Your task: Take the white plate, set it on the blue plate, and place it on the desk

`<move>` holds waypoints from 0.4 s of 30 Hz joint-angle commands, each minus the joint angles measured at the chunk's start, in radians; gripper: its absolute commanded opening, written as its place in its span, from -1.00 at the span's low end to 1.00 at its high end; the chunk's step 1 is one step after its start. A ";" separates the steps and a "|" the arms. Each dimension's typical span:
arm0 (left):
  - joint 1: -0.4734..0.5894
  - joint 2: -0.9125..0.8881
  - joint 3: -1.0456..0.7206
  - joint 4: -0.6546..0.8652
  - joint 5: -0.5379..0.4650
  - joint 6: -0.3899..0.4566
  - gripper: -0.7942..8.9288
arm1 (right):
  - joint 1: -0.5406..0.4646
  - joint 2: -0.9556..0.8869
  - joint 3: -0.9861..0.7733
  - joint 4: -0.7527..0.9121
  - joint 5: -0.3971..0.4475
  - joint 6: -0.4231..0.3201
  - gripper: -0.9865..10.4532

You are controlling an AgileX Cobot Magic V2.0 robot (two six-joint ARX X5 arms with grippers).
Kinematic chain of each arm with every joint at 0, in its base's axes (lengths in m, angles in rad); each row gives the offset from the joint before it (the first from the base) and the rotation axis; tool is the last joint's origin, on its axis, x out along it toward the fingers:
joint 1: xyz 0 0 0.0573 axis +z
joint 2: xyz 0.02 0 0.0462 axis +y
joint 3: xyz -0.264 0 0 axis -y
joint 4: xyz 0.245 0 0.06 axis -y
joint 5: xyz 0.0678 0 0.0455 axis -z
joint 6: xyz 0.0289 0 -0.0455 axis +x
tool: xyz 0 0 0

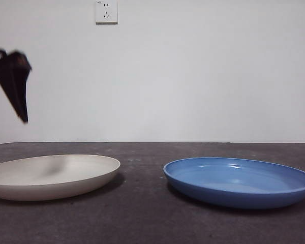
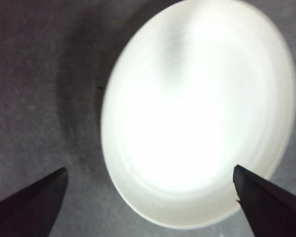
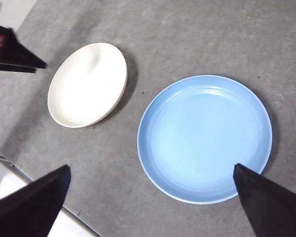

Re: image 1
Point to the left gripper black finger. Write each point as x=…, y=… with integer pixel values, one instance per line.
x=21, y=76
x=7, y=76

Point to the white plate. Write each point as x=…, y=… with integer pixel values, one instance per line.
x=66, y=178

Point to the blue plate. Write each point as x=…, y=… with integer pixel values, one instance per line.
x=239, y=193

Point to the white wall socket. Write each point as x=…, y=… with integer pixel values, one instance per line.
x=106, y=15

